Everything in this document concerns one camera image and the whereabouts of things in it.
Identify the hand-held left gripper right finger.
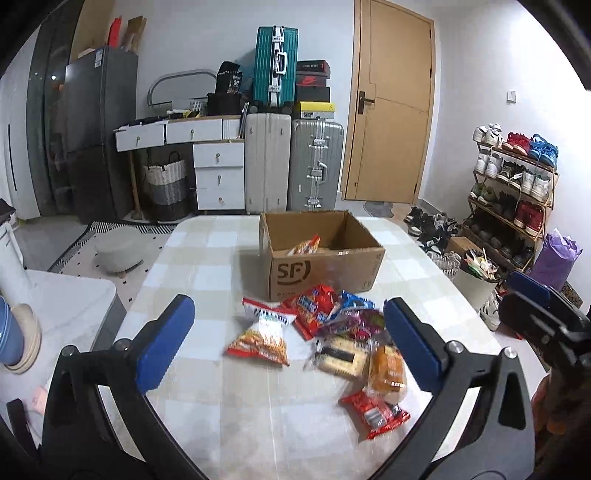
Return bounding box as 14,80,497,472
369,298,536,480

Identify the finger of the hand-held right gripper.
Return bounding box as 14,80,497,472
499,293,561,347
508,271,578,319

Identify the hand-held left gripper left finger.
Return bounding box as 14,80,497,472
41,294,208,480

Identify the purple candy packet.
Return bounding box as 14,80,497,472
323,308,386,342

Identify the clear cracker sandwich pack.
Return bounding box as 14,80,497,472
307,336,370,380

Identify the person's right hand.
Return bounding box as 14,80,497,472
531,376,552,437

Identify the purple bag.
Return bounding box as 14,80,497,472
529,228,583,291

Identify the orange bread pack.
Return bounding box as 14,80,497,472
367,344,407,404

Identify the white trash bin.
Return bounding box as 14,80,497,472
452,249,502,312

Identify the blue snack packet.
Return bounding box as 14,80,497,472
339,292,376,319

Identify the checked tablecloth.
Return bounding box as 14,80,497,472
113,215,550,480

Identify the small red snack packet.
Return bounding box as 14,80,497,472
339,390,411,441

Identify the small cardboard box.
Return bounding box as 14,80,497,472
445,236,483,259

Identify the orange chips packet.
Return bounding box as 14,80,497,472
225,318,291,367

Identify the white padded seat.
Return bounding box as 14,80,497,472
0,270,127,462

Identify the grey round stool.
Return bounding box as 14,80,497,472
95,228,145,280

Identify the red biscuit packet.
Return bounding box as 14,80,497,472
283,284,340,341

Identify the shoe rack with shoes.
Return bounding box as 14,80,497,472
464,122,559,271

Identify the pile of dark shoes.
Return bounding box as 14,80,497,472
404,205,462,268

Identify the black and white rug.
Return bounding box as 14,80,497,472
48,222,178,273

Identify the beige slipper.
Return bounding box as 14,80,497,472
4,302,42,374

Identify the orange snack packet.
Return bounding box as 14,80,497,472
286,234,321,257

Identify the woven laundry basket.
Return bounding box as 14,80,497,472
142,151,189,221

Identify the white drawer cabinet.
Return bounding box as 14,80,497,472
193,141,245,210

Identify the silver suitcase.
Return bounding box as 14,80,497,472
287,119,345,212

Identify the white suitcase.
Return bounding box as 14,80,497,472
245,113,293,214

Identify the wooden door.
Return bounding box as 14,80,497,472
339,0,436,205

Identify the white desk with drawers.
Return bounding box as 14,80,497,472
115,115,245,153

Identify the grey refrigerator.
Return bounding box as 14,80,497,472
62,46,139,224

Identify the black storage box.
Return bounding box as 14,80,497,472
206,92,243,116

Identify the white and yellow shoe box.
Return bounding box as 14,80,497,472
293,102,337,121

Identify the dark glass cabinet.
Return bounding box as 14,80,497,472
25,9,79,217

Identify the black paper bag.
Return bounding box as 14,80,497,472
216,61,243,95

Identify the teal suitcase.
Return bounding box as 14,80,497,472
253,26,300,109

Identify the tall brown cardboard box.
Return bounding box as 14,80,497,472
124,16,147,54

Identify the large flat cardboard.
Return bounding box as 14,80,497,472
69,0,116,63

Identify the wooden broom handle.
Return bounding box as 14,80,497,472
127,150,144,222

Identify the chrome curved rail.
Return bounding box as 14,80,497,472
148,69,218,109

